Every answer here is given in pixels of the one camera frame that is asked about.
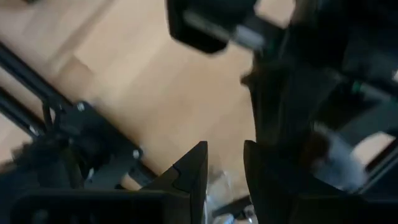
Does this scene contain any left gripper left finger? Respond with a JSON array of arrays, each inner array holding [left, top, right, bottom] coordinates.
[[141, 140, 209, 224]]

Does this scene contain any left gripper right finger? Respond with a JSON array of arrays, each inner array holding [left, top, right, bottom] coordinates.
[[243, 139, 358, 224]]

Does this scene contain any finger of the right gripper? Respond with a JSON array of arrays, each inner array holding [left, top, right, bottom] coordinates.
[[288, 30, 337, 147], [241, 33, 290, 147]]

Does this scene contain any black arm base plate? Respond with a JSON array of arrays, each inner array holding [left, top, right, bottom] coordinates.
[[43, 98, 158, 191]]

